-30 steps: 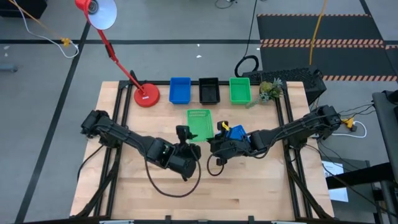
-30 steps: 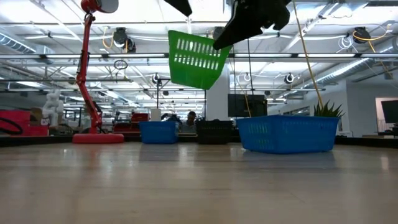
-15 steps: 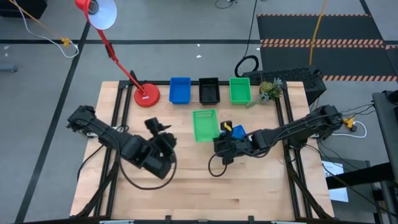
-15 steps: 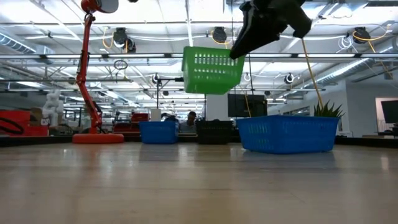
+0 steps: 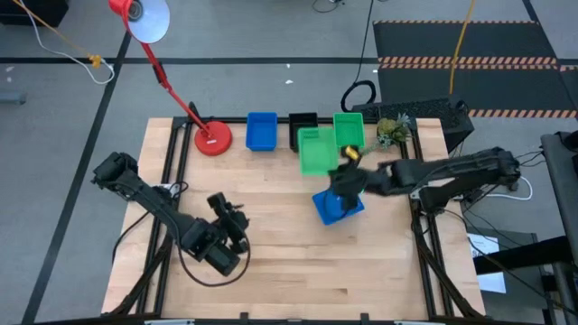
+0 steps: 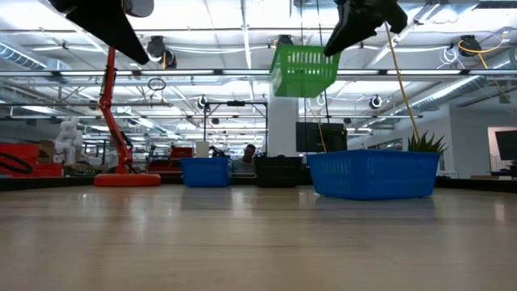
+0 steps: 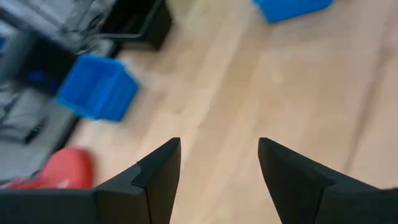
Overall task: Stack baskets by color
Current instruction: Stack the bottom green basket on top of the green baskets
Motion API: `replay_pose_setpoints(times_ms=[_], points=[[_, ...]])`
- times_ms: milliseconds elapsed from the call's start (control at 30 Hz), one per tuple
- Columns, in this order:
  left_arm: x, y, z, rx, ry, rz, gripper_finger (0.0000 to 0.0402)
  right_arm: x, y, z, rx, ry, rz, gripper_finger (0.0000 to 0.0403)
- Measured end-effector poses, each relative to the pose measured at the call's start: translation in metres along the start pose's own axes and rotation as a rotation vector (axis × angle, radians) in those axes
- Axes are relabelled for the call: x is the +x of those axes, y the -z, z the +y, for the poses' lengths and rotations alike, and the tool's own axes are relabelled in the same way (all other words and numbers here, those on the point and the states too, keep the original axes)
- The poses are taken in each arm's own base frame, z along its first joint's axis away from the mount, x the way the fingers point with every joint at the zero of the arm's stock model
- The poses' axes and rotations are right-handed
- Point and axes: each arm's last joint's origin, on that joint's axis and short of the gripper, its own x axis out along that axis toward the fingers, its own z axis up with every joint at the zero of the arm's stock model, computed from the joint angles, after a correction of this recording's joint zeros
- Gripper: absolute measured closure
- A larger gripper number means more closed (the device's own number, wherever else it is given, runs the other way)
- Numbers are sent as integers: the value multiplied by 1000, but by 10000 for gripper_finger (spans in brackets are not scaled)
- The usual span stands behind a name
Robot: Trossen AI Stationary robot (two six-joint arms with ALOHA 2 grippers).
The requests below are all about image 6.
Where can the dark wall screen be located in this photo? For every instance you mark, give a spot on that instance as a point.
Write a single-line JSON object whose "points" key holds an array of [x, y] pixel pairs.
{"points": [[507, 145]]}

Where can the red toolbox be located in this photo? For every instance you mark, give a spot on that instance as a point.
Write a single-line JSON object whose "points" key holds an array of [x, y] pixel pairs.
{"points": [[182, 152]]}

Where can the artificial green plant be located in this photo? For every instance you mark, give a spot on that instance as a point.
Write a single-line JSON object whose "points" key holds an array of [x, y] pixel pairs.
{"points": [[424, 145]]}

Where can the white box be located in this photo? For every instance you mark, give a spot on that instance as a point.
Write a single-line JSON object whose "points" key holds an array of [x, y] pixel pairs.
{"points": [[202, 148]]}

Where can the green plastic basket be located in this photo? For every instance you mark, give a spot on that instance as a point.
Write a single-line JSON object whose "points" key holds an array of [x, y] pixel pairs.
{"points": [[303, 72]]}

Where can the blue plastic basket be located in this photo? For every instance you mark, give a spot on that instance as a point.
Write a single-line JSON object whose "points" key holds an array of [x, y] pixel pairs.
{"points": [[205, 158], [205, 174], [371, 175]]}

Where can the black metal table frame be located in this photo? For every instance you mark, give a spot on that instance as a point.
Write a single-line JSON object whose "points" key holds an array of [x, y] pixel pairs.
{"points": [[60, 182]]}

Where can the red storage crate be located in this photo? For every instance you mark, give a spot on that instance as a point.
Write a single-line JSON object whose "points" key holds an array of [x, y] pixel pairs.
{"points": [[24, 151]]}

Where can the white sculpted figure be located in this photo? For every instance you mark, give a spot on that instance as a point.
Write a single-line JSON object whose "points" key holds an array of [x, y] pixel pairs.
{"points": [[68, 137]]}

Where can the black monitor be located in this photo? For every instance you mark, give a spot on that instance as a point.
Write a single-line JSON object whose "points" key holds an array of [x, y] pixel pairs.
{"points": [[311, 137]]}

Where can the person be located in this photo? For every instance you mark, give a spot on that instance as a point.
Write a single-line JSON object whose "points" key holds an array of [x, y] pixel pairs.
{"points": [[246, 155]]}

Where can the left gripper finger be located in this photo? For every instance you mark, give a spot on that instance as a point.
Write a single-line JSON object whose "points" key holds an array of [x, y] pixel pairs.
{"points": [[117, 34]]}

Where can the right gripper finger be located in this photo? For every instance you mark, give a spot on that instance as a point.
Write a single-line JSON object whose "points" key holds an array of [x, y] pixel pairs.
{"points": [[345, 32]]}

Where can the black background rig frame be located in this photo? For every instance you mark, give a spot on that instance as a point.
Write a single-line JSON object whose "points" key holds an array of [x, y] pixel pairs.
{"points": [[236, 103]]}

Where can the red desk lamp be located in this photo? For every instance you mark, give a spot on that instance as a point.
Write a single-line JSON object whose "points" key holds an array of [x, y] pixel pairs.
{"points": [[127, 180]]}

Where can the black plastic basket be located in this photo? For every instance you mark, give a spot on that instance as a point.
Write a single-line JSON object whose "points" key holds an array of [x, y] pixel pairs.
{"points": [[278, 175], [278, 160], [278, 157]]}

